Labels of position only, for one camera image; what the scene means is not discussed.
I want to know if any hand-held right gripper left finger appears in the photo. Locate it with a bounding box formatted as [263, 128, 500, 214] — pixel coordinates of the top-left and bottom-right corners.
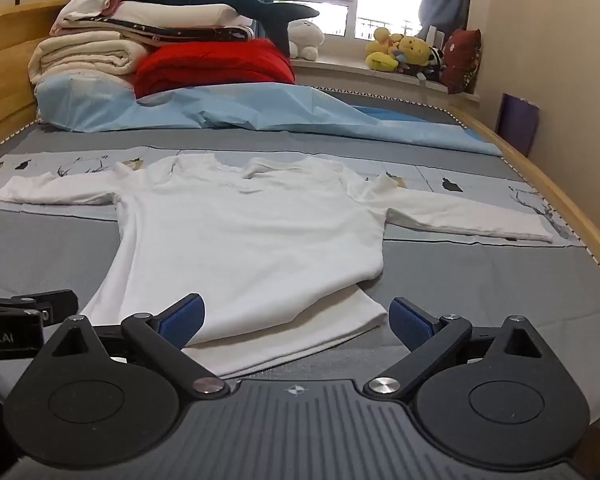
[45, 294, 231, 399]

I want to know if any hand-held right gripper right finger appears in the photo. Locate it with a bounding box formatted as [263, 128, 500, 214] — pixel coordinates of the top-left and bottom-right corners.
[364, 297, 556, 401]

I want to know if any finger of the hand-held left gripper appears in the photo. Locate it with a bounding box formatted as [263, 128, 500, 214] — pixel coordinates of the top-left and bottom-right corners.
[0, 289, 80, 325]

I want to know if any white long-sleeve shirt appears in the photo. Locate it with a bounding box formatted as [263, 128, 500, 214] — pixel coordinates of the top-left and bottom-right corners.
[0, 154, 555, 380]

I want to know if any grey printed bed sheet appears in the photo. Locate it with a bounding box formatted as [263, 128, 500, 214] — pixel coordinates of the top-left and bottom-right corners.
[0, 85, 600, 461]

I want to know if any purple box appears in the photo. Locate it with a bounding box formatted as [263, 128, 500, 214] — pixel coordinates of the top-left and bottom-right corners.
[495, 93, 540, 157]

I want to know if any light blue sheet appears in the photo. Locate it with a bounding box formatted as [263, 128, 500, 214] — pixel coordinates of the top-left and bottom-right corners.
[34, 74, 503, 157]

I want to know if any cream folded blanket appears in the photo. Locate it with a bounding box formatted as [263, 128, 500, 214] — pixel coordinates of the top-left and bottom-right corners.
[28, 31, 151, 86]

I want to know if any red folded blanket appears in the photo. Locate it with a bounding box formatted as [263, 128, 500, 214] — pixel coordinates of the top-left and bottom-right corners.
[132, 39, 297, 100]

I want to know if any black and white plush toy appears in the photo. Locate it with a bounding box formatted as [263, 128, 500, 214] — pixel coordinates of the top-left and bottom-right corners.
[420, 47, 449, 82]

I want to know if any flat yellow plush toy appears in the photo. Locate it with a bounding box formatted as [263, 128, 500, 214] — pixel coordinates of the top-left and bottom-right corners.
[366, 51, 401, 72]

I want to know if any dark red cushion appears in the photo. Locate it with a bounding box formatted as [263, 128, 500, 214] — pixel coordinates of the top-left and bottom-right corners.
[440, 28, 482, 95]

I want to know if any round yellow plush toy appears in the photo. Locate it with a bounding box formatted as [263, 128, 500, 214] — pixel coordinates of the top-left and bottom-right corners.
[399, 36, 434, 67]

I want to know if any yellow duck plush toy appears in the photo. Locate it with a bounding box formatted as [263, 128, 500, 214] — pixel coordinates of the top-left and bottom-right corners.
[372, 27, 406, 54]

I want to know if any dark patterned folded blanket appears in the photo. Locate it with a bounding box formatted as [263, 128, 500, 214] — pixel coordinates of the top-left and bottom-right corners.
[80, 16, 255, 45]

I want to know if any white folded quilt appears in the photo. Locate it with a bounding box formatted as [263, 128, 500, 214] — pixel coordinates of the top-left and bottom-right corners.
[50, 0, 254, 36]

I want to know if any white framed window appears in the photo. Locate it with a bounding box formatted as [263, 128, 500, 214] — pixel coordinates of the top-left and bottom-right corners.
[272, 0, 431, 42]

